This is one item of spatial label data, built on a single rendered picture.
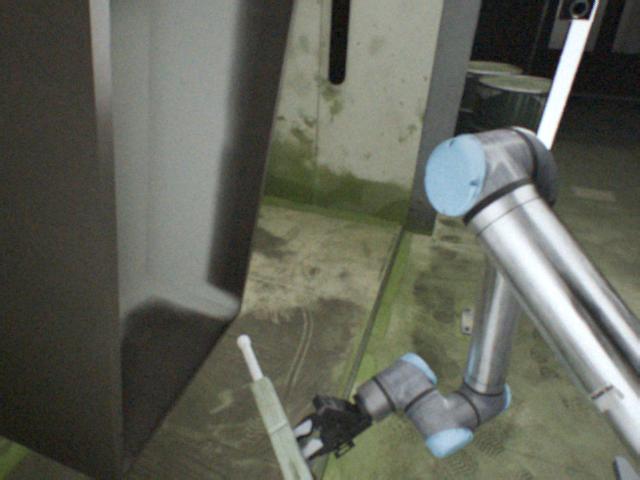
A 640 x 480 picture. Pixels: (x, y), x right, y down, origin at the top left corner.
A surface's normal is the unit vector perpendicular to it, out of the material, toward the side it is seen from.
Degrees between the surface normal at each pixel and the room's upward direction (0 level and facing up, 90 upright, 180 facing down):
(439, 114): 90
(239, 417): 0
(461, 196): 86
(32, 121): 90
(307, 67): 90
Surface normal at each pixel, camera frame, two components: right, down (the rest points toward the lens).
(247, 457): 0.04, -0.86
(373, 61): -0.32, 0.48
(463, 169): -0.90, 0.14
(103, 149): 0.93, 0.35
